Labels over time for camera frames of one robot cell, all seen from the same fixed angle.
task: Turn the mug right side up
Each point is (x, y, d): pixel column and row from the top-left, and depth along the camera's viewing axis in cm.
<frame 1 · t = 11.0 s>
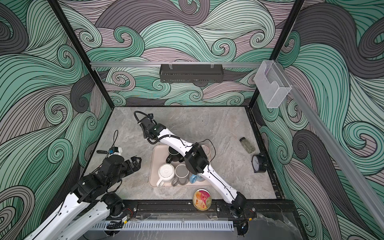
left hand: (136, 161, 75), fingers open
right hand: (148, 131, 96), fingers closed
beige plastic tray: (159, 155, 94), on the table
white ribbed mug: (166, 172, 79), point 9 cm above the table
grey mug: (181, 172, 76), point 12 cm above the table
black round clock: (259, 163, 82), point 9 cm above the table

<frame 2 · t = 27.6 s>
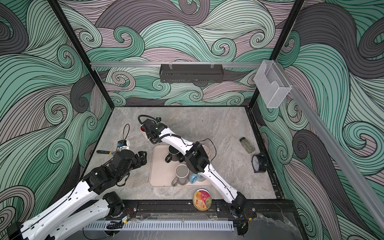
left hand: (141, 154, 76), fingers open
right hand: (157, 136, 98), fingers open
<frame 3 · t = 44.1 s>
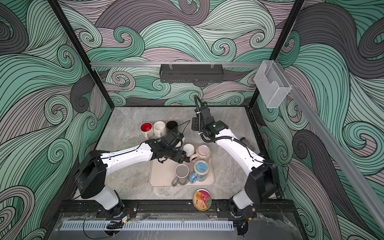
left hand: (181, 154, 84), fingers open
right hand: (197, 121, 82), fingers open
pink mug: (203, 153, 80), point 14 cm above the table
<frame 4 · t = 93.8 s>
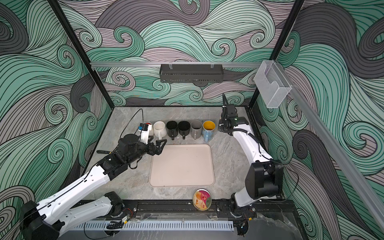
left hand: (160, 137, 74), fingers open
right hand: (225, 126, 86), fingers closed
grey mug: (196, 129, 97), point 10 cm above the table
blue mug: (208, 128, 98), point 9 cm above the table
